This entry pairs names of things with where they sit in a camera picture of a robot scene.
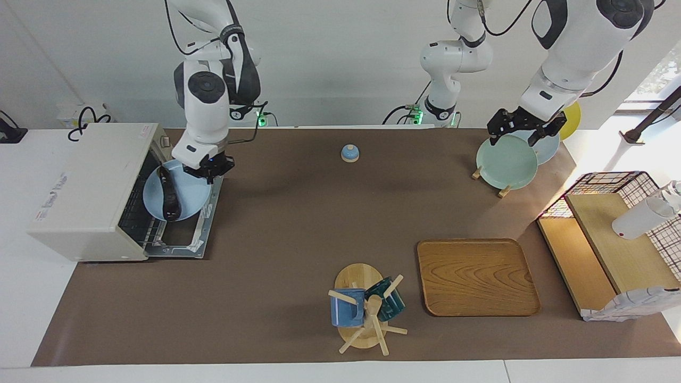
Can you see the black clamp mount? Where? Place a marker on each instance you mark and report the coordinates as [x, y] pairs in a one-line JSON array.
[[10, 133]]

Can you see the wooden mug tree stand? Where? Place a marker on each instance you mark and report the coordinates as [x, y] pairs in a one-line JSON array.
[[356, 279]]

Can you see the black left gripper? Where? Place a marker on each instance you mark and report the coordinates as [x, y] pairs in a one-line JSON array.
[[524, 121]]

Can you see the yellow plate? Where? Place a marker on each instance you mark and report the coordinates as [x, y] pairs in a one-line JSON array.
[[573, 119]]

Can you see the wooden plate rack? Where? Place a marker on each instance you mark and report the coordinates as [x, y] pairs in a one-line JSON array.
[[503, 192]]

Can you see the pale blue racked plate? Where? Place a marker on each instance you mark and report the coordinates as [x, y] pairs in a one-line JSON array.
[[550, 149]]

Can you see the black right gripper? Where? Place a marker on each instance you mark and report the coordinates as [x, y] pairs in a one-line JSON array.
[[210, 166]]

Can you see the black stand leg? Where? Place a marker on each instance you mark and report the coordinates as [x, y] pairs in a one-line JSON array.
[[652, 114]]

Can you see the dark green mug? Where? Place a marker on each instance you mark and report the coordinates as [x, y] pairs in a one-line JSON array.
[[391, 303]]

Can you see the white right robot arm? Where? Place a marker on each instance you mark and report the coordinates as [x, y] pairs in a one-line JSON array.
[[207, 106]]

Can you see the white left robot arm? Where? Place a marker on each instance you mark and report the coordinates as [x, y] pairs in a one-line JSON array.
[[574, 48]]

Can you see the beige toaster oven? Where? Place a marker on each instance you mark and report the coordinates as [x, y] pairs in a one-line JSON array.
[[90, 181]]

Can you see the white bottle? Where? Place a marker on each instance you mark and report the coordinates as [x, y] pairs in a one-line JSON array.
[[638, 221]]

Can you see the pale green plate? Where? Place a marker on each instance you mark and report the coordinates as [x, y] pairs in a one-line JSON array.
[[505, 162]]

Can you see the light blue round plate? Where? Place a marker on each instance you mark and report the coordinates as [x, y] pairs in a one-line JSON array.
[[191, 199]]

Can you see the brown table mat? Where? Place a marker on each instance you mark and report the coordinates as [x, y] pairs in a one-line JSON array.
[[298, 223]]

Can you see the blue mug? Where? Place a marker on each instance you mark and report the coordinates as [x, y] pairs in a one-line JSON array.
[[346, 314]]

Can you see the wooden serving tray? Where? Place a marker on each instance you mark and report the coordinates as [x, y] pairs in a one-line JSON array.
[[476, 276]]

